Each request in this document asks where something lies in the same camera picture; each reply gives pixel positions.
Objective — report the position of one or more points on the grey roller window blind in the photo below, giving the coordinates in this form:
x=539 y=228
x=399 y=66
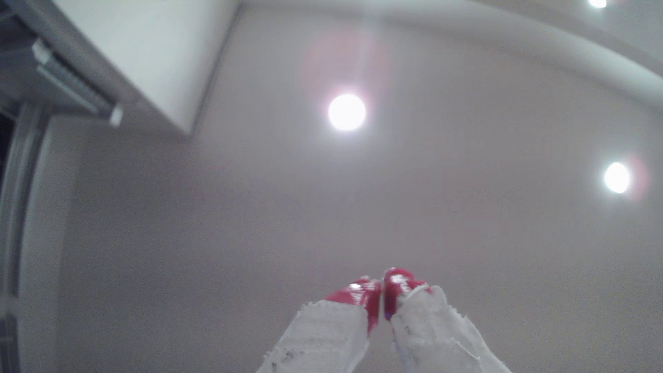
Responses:
x=62 y=77

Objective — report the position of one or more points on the grey window frame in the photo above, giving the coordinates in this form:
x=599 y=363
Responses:
x=20 y=207

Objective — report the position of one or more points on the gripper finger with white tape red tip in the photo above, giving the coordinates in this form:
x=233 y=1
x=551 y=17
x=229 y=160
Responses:
x=435 y=331
x=321 y=331

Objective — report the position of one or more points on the round ceiling light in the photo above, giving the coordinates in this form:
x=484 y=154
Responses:
x=597 y=2
x=346 y=112
x=617 y=177

